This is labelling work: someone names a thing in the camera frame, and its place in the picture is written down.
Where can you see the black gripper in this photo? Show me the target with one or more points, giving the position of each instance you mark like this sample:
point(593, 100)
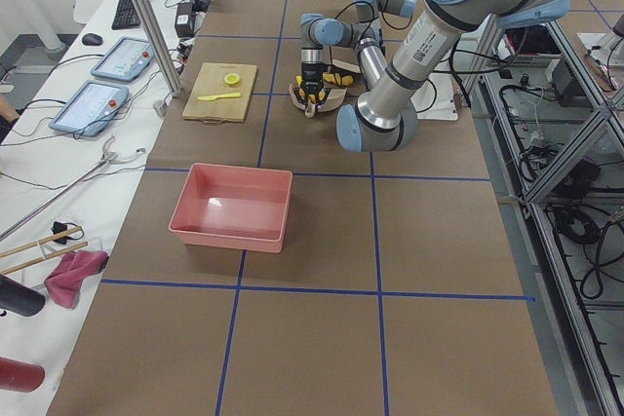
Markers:
point(310, 71)

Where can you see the yellow toy corn cob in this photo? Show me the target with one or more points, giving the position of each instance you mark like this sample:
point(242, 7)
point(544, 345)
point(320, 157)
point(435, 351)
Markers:
point(305, 91)

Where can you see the beige plastic dustpan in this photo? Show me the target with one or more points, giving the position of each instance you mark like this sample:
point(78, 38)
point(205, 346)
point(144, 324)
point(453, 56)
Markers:
point(325, 101)

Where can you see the tan toy ginger root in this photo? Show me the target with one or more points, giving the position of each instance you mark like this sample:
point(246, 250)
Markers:
point(339, 80)

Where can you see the beige hand brush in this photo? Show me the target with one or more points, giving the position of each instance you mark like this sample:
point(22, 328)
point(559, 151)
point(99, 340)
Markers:
point(346, 66)

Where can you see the pink plastic bin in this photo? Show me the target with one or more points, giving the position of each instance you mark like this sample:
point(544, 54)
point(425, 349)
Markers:
point(233, 207)

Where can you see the yellow plastic toy knife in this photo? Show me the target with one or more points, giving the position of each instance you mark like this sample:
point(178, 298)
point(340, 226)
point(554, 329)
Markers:
point(209, 98)

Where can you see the bamboo cutting board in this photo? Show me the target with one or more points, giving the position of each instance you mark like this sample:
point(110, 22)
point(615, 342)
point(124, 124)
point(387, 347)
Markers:
point(210, 82)

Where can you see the black power adapter box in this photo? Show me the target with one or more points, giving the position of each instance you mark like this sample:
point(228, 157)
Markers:
point(184, 20)

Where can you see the upper blue teach pendant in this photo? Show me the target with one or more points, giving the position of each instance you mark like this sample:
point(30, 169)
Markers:
point(125, 61)

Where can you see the blue teach pendant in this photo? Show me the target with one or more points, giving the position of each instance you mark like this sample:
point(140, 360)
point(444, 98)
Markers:
point(90, 109)
point(125, 61)

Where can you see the black keyboard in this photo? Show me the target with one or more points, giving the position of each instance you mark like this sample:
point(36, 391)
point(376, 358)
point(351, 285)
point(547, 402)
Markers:
point(126, 16)

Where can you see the lower blue teach pendant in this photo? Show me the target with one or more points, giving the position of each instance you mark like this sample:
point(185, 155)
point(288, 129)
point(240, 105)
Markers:
point(90, 109)

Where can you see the black computer mouse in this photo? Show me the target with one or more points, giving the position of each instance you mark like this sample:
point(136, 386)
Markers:
point(91, 39)

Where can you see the wooden sticks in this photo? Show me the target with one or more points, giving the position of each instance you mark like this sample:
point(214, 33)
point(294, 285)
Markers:
point(36, 252)

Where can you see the pink cloth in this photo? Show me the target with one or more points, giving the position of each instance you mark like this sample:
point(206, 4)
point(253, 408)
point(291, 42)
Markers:
point(65, 282)

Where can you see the black water bottle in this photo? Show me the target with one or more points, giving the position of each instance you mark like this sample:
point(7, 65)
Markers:
point(20, 299)

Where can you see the red water bottle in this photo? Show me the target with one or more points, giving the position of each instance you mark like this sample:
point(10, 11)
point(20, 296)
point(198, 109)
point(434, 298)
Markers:
point(19, 376)

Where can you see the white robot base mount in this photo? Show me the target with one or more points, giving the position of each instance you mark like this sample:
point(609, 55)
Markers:
point(434, 100)

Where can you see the aluminium frame post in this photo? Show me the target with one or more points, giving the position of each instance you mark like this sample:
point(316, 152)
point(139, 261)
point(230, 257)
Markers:
point(155, 36)

